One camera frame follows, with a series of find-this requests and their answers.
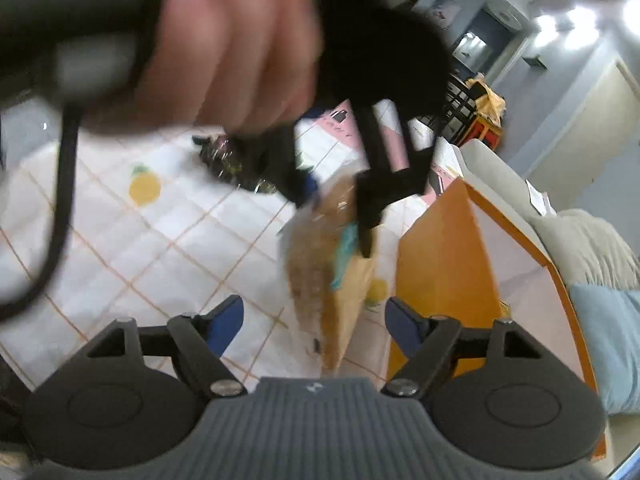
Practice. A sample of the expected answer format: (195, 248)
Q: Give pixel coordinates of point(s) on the dark shiny snack packet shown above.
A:
(220, 160)

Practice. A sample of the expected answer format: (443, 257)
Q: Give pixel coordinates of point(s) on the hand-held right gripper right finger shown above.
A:
(402, 325)

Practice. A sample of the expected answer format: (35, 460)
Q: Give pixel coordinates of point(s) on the orange cardboard box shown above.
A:
(440, 260)

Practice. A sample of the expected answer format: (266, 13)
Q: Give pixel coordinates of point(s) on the yellow cloth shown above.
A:
(487, 97)

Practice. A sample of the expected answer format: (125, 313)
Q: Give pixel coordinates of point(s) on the grey sofa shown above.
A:
(495, 180)

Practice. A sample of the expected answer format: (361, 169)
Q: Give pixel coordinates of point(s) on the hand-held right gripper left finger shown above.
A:
(225, 320)

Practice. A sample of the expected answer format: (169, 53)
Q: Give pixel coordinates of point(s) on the white framed wall picture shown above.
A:
(446, 7)

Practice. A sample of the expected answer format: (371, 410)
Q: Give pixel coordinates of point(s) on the person's left hand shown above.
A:
(235, 50)

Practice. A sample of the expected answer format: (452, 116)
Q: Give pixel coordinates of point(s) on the printed checked tablecloth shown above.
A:
(150, 260)

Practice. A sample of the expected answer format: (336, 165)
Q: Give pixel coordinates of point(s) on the white papers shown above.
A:
(540, 197)

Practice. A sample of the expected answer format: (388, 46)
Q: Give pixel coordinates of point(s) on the beige cushion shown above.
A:
(595, 255)

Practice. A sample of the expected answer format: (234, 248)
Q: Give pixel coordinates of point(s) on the black dining table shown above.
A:
(460, 100)

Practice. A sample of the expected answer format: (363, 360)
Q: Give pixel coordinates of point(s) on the light blue cushion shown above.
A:
(615, 350)

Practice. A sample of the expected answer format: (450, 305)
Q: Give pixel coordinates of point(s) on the brown snack bag teal label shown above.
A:
(320, 270)

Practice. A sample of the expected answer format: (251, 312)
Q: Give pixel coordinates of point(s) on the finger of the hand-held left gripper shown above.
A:
(285, 165)
(390, 185)

